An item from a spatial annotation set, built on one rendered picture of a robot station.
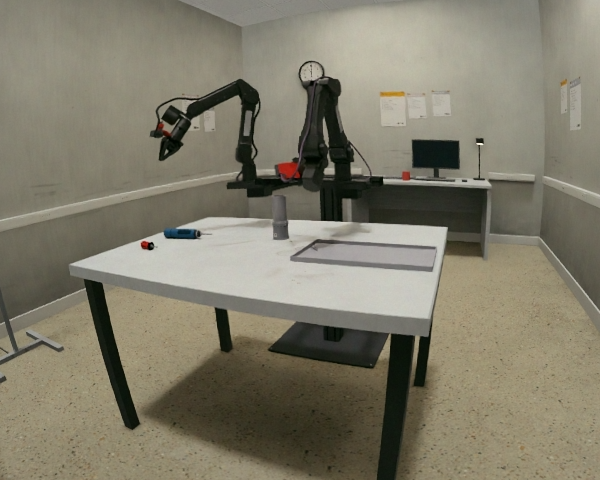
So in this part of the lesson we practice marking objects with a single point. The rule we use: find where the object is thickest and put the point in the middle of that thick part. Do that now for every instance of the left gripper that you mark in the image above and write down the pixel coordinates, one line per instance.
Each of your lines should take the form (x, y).
(289, 169)

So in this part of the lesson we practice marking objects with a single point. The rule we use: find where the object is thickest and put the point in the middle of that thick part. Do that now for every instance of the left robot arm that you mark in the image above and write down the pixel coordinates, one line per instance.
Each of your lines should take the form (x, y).
(314, 150)

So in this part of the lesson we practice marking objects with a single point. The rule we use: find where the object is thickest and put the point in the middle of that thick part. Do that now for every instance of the red screwdriver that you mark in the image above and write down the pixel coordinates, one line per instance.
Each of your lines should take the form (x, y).
(148, 245)

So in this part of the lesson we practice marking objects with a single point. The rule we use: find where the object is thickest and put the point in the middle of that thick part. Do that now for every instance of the blue electric screwdriver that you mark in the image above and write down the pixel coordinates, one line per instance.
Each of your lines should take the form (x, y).
(183, 233)

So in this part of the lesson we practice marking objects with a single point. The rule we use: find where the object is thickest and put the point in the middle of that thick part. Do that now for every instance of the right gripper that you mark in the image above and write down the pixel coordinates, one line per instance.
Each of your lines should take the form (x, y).
(173, 145)

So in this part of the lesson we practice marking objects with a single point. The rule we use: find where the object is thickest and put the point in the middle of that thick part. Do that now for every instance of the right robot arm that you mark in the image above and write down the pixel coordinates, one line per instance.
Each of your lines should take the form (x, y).
(244, 149)

